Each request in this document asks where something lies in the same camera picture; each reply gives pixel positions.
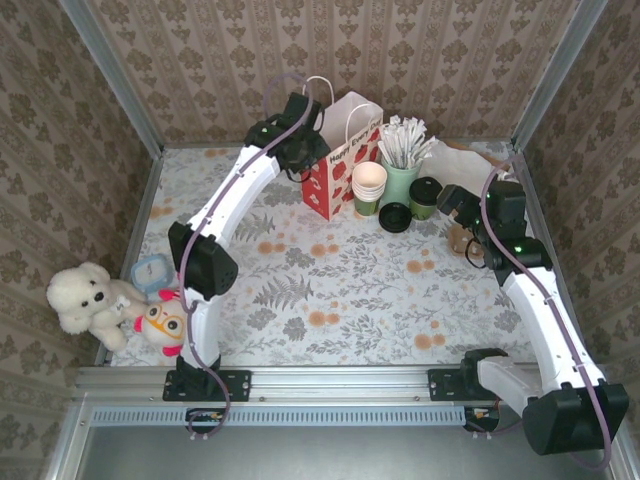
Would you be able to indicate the floral tablecloth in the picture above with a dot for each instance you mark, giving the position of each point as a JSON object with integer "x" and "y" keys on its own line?
{"x": 350, "y": 310}

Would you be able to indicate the white teddy bear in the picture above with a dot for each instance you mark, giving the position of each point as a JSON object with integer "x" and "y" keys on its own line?
{"x": 80, "y": 295}

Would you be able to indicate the mint green straw holder cup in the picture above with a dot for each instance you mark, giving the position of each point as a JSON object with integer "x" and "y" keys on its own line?
{"x": 400, "y": 187}

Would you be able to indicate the black wiring connector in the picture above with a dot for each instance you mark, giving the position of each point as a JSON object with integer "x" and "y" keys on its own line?
{"x": 205, "y": 420}
{"x": 482, "y": 420}

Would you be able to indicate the aluminium frame post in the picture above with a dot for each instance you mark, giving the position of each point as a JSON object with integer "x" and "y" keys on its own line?
{"x": 560, "y": 75}
{"x": 110, "y": 75}

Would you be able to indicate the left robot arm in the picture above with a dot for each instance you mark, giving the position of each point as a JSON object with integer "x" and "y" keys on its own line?
{"x": 235, "y": 185}

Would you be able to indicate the small brown spotted object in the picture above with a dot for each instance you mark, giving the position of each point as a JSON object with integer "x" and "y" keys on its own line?
{"x": 457, "y": 235}

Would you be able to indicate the blue alarm clock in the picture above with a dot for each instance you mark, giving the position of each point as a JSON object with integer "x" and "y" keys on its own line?
{"x": 150, "y": 272}

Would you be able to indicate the white paper napkin stack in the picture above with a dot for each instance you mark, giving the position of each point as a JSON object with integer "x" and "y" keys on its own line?
{"x": 460, "y": 160}

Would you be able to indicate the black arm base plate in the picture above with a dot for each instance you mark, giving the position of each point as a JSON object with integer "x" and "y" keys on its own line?
{"x": 237, "y": 385}
{"x": 442, "y": 385}

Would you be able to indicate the pink striped plush toy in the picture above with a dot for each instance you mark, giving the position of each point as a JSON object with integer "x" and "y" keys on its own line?
{"x": 162, "y": 320}

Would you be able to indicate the black plastic cup lid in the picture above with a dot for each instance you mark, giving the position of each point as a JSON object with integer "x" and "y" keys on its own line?
{"x": 395, "y": 217}
{"x": 425, "y": 189}

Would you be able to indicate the paper bag with red print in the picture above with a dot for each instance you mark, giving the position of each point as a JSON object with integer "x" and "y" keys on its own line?
{"x": 345, "y": 170}

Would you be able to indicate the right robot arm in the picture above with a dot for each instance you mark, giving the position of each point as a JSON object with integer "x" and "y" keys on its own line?
{"x": 550, "y": 325}

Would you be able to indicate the grey metal sheet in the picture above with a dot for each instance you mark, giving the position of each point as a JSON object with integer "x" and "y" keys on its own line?
{"x": 325, "y": 455}

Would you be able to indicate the wide aluminium base rail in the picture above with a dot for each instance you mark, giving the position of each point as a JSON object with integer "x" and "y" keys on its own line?
{"x": 340, "y": 382}

